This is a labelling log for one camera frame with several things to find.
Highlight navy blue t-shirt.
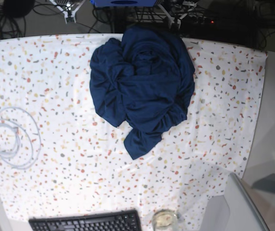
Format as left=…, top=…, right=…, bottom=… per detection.
left=90, top=26, right=195, bottom=159

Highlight terrazzo patterned tablecloth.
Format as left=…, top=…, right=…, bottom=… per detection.
left=0, top=34, right=267, bottom=231

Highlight black computer keyboard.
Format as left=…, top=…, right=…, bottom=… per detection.
left=28, top=210, right=142, bottom=231

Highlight clear glass jar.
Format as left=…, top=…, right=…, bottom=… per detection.
left=152, top=209, right=179, bottom=231

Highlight blue box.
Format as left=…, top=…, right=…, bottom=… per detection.
left=91, top=0, right=161, bottom=7

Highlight grey laptop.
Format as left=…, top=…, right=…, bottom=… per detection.
left=224, top=173, right=269, bottom=231

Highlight coiled white cable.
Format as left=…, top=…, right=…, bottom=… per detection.
left=0, top=106, right=42, bottom=170

